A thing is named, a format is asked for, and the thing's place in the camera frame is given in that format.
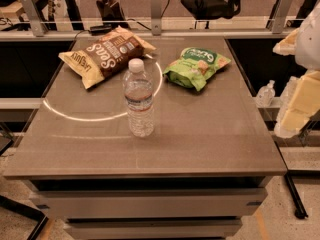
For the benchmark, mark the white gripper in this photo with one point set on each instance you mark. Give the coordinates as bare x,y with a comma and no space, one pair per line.
309,44

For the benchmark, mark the clear plastic water bottle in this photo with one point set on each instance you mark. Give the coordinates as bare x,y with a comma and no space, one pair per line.
138,97

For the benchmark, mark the right sanitizer pump bottle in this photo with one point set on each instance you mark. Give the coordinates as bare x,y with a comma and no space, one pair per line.
289,89

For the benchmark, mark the sanitizer pump bottle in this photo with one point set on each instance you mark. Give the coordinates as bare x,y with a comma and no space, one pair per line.
265,94
289,89

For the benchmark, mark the left sanitizer pump bottle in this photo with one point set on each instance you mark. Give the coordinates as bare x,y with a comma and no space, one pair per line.
265,94

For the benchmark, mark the green snack bag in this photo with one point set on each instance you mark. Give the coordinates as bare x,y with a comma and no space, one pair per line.
194,67

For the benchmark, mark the dark brown background bag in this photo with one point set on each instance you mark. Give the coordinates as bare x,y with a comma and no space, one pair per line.
111,13

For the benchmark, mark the brown yellow chip bag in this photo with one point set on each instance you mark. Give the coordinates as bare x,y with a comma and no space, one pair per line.
106,56

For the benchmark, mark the black power adapter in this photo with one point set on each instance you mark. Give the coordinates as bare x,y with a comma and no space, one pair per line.
101,29

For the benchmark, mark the grey table drawer cabinet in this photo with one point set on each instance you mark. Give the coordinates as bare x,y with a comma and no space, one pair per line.
151,214

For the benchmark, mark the right metal rail bracket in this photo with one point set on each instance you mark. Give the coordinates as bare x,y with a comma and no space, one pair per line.
279,18

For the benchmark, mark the metal rail bracket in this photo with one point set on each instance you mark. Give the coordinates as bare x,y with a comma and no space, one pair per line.
156,17
37,26
279,18

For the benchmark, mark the middle metal rail bracket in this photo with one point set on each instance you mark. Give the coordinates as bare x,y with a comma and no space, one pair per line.
156,17

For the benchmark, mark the left metal rail bracket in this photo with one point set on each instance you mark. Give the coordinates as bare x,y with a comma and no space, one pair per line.
37,26

